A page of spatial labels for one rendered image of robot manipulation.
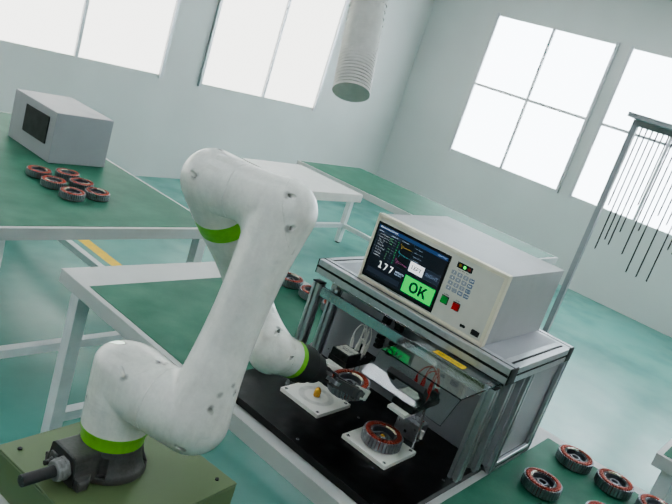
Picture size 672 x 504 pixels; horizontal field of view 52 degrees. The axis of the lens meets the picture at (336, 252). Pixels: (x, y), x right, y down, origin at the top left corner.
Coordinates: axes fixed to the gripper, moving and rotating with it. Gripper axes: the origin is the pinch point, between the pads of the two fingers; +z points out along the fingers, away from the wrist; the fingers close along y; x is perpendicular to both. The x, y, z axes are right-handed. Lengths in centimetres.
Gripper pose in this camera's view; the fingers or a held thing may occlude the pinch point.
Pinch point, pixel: (348, 382)
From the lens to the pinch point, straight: 186.5
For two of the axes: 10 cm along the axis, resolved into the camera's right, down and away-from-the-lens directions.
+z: 5.2, 3.6, 7.7
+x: 5.3, -8.5, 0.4
